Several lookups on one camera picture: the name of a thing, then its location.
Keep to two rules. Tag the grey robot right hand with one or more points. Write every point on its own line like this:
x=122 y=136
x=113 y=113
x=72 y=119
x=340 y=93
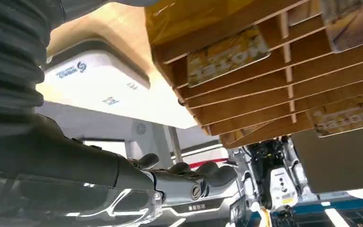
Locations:
x=75 y=169

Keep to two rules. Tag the ribbed grey robot right arm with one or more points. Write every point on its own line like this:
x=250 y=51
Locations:
x=9 y=62

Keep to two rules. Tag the white device with blue logo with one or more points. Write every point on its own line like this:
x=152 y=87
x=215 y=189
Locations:
x=106 y=84

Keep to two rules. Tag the thin metal pole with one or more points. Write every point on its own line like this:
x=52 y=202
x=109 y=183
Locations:
x=176 y=144

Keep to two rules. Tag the yellow plastic sheet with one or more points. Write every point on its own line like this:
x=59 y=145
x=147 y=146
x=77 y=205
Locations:
x=184 y=18

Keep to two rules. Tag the wooden slotted card box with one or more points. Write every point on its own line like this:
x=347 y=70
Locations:
x=247 y=97

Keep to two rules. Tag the yellow printed hotel card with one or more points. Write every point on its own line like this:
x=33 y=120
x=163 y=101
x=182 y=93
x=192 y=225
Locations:
x=228 y=56
x=347 y=119
x=353 y=25

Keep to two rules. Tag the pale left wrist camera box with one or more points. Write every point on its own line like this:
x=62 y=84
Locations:
x=283 y=188

